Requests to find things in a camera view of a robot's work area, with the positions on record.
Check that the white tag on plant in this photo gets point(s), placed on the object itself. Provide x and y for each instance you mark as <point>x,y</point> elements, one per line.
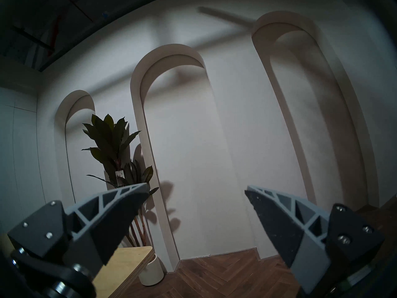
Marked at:
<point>120,174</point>

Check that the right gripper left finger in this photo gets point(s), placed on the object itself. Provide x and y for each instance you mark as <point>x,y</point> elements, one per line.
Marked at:
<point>93,226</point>

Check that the light wooden table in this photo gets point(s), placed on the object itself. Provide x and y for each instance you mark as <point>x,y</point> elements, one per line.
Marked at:
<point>124,266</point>

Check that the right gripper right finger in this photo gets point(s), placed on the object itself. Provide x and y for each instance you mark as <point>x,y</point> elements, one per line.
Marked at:
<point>294,232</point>

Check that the tall green leafy plant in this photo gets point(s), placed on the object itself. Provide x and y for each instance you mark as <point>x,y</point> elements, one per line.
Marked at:
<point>108,136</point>

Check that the white plant pot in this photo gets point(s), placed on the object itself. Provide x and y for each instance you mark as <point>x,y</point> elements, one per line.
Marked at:
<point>152,272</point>

